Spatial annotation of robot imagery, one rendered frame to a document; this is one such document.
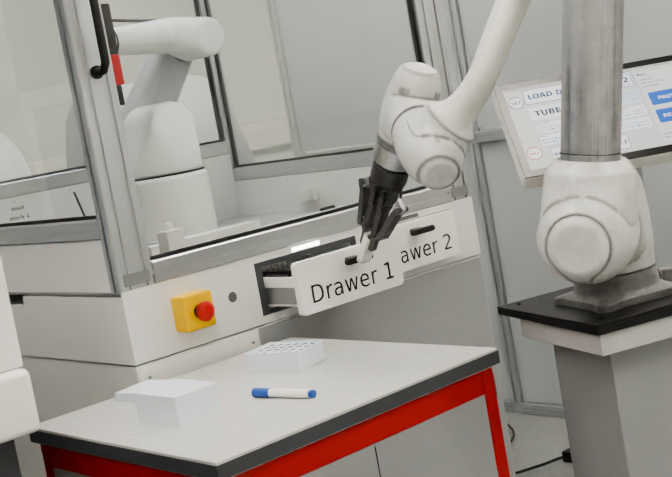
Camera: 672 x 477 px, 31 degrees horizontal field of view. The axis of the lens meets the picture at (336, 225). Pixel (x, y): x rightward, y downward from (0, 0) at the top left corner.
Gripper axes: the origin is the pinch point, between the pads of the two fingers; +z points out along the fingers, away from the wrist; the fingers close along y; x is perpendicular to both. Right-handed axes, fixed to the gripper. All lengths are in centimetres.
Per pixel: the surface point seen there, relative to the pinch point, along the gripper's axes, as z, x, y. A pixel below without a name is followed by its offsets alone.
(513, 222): 73, -156, 66
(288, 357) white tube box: 6.7, 31.7, -15.2
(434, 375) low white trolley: -9, 26, -43
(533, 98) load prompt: -6, -86, 30
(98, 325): 22, 47, 22
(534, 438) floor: 123, -133, 14
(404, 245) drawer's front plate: 14.6, -27.7, 11.8
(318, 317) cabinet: 23.9, 0.1, 7.4
